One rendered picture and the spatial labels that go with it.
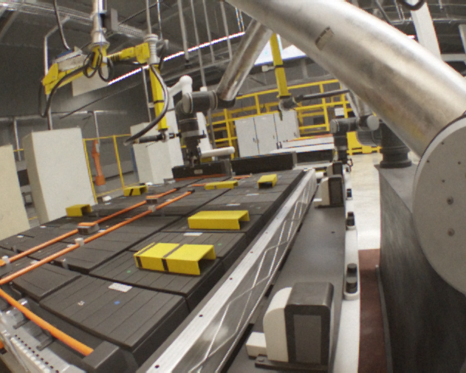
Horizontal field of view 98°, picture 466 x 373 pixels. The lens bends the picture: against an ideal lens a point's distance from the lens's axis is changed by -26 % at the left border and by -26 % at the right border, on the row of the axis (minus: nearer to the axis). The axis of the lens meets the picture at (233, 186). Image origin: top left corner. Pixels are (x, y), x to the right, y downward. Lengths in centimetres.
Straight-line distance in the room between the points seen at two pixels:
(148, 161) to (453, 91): 737
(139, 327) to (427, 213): 39
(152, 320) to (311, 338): 23
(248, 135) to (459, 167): 1058
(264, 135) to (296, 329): 1028
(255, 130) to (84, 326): 1043
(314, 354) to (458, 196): 29
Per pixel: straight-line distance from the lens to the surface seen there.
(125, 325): 43
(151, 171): 750
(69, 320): 50
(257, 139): 1067
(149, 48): 212
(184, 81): 463
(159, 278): 53
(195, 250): 54
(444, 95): 36
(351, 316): 63
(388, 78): 38
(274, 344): 44
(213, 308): 43
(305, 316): 39
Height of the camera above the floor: 123
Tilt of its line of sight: 10 degrees down
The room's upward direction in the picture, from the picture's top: 9 degrees counter-clockwise
